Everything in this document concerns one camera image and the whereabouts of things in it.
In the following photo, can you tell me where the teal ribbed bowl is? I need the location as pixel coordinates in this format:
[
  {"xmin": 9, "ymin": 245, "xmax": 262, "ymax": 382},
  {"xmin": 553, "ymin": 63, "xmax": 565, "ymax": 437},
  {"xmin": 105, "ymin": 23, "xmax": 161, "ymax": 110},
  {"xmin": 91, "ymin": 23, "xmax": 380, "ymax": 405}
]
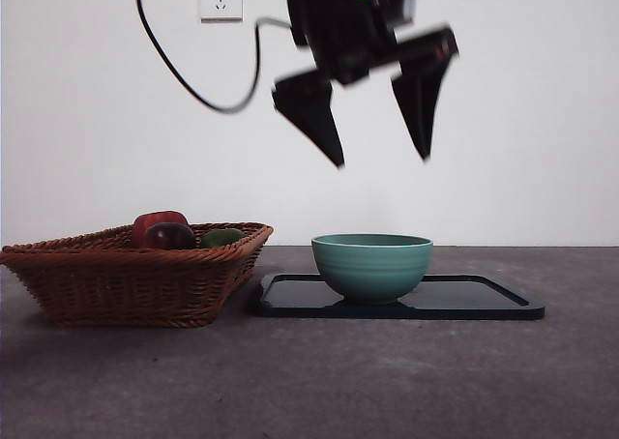
[{"xmin": 310, "ymin": 233, "xmax": 434, "ymax": 307}]

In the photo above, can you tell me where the dark green rectangular tray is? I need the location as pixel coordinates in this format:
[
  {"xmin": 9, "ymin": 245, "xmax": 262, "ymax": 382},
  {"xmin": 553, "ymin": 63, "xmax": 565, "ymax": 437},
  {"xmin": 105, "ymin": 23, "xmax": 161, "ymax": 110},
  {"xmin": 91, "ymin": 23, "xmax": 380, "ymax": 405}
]
[{"xmin": 254, "ymin": 273, "xmax": 546, "ymax": 321}]

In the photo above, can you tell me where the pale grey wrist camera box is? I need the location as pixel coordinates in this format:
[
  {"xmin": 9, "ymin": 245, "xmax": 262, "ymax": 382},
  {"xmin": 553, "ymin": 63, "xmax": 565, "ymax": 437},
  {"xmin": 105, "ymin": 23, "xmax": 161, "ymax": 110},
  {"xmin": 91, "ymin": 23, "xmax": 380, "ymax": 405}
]
[{"xmin": 369, "ymin": 0, "xmax": 423, "ymax": 27}]

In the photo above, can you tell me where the green avocado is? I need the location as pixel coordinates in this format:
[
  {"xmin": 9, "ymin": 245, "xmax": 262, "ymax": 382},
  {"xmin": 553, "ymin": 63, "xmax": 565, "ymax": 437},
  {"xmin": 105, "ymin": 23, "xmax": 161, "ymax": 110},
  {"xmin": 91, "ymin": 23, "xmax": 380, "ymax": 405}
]
[{"xmin": 198, "ymin": 228, "xmax": 247, "ymax": 249}]

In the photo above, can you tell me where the dark purple plum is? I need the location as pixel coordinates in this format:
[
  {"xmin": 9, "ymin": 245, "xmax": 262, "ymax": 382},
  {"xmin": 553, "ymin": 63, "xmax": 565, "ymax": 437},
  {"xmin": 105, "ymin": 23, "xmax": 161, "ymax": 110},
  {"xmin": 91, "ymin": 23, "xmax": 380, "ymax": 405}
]
[{"xmin": 143, "ymin": 221, "xmax": 197, "ymax": 250}]

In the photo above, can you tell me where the red apple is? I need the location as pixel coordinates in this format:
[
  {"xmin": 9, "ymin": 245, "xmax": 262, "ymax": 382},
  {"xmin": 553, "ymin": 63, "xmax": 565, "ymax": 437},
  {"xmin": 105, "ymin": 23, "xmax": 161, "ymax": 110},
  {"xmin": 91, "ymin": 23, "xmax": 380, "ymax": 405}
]
[{"xmin": 132, "ymin": 210, "xmax": 190, "ymax": 248}]

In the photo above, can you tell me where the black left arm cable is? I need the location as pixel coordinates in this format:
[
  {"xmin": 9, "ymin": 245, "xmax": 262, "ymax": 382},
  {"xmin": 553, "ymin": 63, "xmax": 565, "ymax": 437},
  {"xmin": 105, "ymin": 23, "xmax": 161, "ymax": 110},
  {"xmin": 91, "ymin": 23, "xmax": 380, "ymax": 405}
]
[{"xmin": 134, "ymin": 0, "xmax": 294, "ymax": 116}]

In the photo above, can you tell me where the brown wicker basket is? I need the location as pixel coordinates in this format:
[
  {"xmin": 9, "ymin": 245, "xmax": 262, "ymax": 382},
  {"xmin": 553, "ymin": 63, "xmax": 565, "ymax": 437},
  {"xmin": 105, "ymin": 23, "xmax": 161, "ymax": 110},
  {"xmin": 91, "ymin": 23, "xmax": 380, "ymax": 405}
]
[{"xmin": 0, "ymin": 221, "xmax": 276, "ymax": 329}]

